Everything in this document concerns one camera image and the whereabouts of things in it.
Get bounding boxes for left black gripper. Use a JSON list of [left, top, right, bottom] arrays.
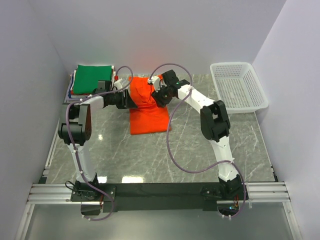
[[107, 89, 138, 110]]

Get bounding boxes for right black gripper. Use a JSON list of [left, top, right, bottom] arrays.
[[150, 84, 172, 109]]

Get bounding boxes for orange t shirt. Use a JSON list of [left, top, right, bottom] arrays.
[[128, 76, 169, 135]]

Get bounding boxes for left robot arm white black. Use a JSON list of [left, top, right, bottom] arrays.
[[58, 78, 138, 201]]

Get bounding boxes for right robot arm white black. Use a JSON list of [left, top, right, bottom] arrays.
[[147, 70, 247, 200]]

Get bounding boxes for stack of folded shirts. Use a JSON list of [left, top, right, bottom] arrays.
[[65, 65, 115, 101]]

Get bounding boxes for green folded t shirt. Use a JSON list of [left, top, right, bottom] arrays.
[[73, 65, 113, 95]]

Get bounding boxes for white plastic basket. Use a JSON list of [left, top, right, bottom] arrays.
[[209, 62, 269, 114]]

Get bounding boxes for black base bar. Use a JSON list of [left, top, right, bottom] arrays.
[[70, 182, 249, 213]]

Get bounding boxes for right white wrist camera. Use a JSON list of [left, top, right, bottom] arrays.
[[147, 76, 162, 92]]

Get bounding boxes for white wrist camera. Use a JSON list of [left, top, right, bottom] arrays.
[[112, 77, 130, 90], [147, 76, 162, 92]]

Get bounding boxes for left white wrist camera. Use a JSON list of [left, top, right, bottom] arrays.
[[112, 77, 130, 90]]

